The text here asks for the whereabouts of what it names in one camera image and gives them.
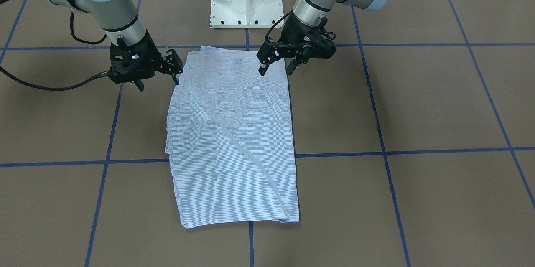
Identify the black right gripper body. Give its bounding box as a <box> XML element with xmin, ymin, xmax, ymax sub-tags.
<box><xmin>110</xmin><ymin>31</ymin><xmax>162</xmax><ymax>71</ymax></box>

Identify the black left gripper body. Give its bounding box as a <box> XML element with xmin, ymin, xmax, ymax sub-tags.
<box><xmin>278</xmin><ymin>12</ymin><xmax>327</xmax><ymax>60</ymax></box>

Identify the blue striped button shirt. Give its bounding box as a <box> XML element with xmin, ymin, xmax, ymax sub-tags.
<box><xmin>166</xmin><ymin>46</ymin><xmax>300</xmax><ymax>229</ymax></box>

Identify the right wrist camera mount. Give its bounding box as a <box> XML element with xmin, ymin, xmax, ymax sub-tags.
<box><xmin>108</xmin><ymin>60</ymin><xmax>155</xmax><ymax>84</ymax></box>

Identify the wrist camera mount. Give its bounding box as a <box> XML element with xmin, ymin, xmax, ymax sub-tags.
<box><xmin>108</xmin><ymin>60</ymin><xmax>155</xmax><ymax>84</ymax></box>
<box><xmin>302</xmin><ymin>28</ymin><xmax>336</xmax><ymax>59</ymax></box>

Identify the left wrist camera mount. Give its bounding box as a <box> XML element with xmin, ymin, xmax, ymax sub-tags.
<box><xmin>302</xmin><ymin>28</ymin><xmax>336</xmax><ymax>59</ymax></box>

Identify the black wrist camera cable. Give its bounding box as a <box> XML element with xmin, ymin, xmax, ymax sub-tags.
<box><xmin>0</xmin><ymin>0</ymin><xmax>113</xmax><ymax>92</ymax></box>

